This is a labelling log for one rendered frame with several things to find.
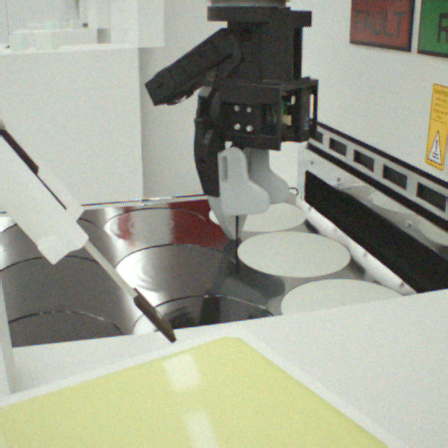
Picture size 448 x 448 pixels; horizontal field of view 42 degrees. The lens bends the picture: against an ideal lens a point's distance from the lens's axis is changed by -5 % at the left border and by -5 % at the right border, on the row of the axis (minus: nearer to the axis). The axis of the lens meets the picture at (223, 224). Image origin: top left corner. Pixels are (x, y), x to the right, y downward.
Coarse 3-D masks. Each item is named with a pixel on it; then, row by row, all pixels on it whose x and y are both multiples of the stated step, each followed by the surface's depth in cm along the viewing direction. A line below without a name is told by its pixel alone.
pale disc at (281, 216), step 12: (276, 204) 67; (288, 204) 67; (252, 216) 63; (264, 216) 63; (276, 216) 63; (288, 216) 63; (300, 216) 63; (252, 228) 60; (264, 228) 60; (276, 228) 60; (288, 228) 60
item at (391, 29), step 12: (360, 12) 59; (372, 12) 56; (384, 12) 54; (396, 12) 52; (408, 12) 50; (360, 24) 59; (372, 24) 57; (384, 24) 55; (396, 24) 53; (360, 36) 59; (372, 36) 57; (384, 36) 55; (396, 36) 53
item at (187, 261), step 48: (0, 240) 57; (96, 240) 57; (144, 240) 57; (192, 240) 57; (240, 240) 57; (336, 240) 57; (48, 288) 47; (96, 288) 48; (144, 288) 48; (192, 288) 48; (240, 288) 48; (288, 288) 48; (48, 336) 40; (96, 336) 41
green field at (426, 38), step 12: (432, 12) 47; (444, 12) 46; (432, 24) 47; (444, 24) 46; (420, 36) 49; (432, 36) 48; (444, 36) 46; (420, 48) 49; (432, 48) 48; (444, 48) 46
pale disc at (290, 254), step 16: (256, 240) 57; (272, 240) 57; (288, 240) 57; (304, 240) 57; (320, 240) 57; (240, 256) 53; (256, 256) 53; (272, 256) 53; (288, 256) 53; (304, 256) 53; (320, 256) 53; (336, 256) 53; (272, 272) 50; (288, 272) 50; (304, 272) 50; (320, 272) 50
